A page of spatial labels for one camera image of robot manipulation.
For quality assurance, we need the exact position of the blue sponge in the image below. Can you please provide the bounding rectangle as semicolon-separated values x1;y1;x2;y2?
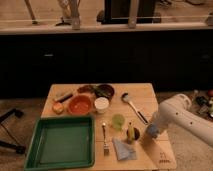
146;124;159;138

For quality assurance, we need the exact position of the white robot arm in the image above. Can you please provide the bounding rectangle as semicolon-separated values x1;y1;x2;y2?
146;94;213;147

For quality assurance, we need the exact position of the green plastic tray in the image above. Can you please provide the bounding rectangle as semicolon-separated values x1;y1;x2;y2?
24;116;95;171

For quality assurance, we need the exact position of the dark brown bowl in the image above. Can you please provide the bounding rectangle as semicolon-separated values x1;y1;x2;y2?
95;84;115;99

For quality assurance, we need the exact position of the white cup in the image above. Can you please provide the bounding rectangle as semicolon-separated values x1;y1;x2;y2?
94;97;109;113

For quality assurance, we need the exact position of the dark red plate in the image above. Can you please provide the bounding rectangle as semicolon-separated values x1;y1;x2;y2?
77;85;95;93

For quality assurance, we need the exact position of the wooden table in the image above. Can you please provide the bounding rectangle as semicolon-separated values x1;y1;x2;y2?
40;82;178;171

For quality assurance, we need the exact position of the orange bowl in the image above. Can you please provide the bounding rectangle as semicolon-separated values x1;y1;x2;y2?
67;95;92;115

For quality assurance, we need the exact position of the green cup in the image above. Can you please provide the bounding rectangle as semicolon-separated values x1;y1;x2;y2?
112;114;125;131

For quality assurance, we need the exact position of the orange round fruit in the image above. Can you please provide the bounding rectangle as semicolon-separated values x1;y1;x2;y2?
52;102;64;115

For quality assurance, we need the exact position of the banana in black cup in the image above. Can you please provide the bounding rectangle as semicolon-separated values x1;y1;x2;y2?
126;123;140;144

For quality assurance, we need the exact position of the metal fork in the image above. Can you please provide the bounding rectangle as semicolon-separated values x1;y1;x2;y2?
102;123;110;156

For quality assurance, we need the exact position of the blue folded cloth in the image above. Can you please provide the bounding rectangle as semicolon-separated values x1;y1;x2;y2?
112;138;137;161

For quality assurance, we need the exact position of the black tripod stand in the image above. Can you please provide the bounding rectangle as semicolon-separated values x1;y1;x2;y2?
0;108;26;154

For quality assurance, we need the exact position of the spoon with black handle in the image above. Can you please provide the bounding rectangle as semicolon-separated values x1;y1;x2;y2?
121;93;148;125

